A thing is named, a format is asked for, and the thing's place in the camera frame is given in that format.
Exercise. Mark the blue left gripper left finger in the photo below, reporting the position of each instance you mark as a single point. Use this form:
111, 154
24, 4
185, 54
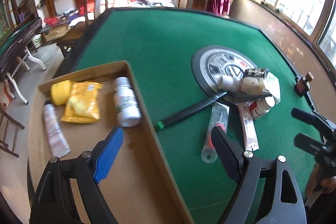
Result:
105, 153

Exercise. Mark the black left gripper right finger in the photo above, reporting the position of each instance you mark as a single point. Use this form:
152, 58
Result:
236, 162

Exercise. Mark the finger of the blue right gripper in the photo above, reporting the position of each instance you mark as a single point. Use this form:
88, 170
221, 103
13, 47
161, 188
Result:
306, 117
308, 144

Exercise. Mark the white red-label pill bottle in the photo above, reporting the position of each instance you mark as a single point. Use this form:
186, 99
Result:
261, 107

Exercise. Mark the black pen green tip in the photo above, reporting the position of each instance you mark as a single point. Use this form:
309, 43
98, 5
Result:
187, 112

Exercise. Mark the black printed pouch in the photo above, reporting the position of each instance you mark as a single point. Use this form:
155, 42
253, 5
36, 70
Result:
251, 86

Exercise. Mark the person's right hand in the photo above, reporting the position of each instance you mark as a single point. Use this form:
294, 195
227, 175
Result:
329, 183

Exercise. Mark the white boxed tube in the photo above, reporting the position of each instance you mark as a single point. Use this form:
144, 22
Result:
248, 128

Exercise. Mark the dark red cork bottle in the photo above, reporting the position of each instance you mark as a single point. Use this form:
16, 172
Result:
303, 85

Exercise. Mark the white cream tube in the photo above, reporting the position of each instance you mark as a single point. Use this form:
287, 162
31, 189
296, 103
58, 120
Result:
57, 142

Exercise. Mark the large white bottle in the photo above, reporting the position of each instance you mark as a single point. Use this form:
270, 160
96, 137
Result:
128, 112

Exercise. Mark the cardboard box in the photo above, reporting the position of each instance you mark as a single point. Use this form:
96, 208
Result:
112, 174

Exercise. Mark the yellow snack packet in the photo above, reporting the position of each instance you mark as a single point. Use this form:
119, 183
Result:
82, 106

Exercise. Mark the small white bottle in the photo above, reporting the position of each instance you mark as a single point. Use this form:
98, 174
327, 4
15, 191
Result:
229, 84

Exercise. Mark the round mahjong control panel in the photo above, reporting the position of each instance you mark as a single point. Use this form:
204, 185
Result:
209, 63

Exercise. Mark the wooden chair left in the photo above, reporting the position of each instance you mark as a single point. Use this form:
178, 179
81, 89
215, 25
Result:
68, 41

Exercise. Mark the red plastic bag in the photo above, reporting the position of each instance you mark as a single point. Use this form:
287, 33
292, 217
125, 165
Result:
51, 21

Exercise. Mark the folded dark table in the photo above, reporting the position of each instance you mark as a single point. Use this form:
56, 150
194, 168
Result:
15, 51

